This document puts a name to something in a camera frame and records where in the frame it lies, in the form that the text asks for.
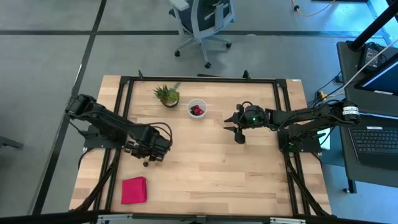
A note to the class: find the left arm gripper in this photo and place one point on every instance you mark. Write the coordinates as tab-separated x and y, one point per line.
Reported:
149	144

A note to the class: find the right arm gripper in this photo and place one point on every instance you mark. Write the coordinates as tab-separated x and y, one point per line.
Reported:
253	116

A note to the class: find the dark cherry with stem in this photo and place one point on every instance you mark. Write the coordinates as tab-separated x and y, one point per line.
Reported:
145	164

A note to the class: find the red raspberry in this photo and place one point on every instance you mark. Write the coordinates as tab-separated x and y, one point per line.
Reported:
201	112

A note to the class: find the dark berry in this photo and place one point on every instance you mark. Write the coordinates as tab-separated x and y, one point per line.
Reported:
193	110

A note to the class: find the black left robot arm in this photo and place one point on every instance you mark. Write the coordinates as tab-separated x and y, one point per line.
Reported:
109	119

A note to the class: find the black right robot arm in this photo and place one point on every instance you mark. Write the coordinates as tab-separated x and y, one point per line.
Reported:
311	115

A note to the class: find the clear round plastic container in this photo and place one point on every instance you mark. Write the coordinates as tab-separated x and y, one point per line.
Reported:
197	117

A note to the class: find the succulent plant in black pot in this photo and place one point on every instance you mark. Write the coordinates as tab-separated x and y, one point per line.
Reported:
169	101

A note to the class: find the folded red cloth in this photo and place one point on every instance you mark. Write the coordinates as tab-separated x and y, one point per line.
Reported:
133	190

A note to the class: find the white box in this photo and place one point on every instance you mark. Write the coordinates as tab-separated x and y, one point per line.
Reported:
325	137

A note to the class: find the yellow power plug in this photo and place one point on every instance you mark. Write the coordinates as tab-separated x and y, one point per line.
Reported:
321	94

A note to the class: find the white and black office chair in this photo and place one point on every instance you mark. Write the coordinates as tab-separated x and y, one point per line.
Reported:
202	18

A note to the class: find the black desk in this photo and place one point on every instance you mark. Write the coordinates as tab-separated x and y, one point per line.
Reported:
373	177
351	93

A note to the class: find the grey chair base leg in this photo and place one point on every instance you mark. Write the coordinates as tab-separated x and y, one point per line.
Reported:
9	143

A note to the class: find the black laptop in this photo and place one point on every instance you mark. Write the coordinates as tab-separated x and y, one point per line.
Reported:
373	141

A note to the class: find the black power adapter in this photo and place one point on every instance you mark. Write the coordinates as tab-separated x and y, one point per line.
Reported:
371	56

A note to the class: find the black flat screen monitor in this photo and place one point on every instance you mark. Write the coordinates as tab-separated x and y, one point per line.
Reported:
385	79

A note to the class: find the black metal pole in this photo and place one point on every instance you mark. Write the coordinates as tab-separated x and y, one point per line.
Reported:
373	28

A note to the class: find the silver metal bracket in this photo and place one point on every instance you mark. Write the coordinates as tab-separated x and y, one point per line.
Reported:
287	221
115	217

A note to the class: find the black camera rig bar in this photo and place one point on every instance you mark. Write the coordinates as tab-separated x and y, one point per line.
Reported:
46	219

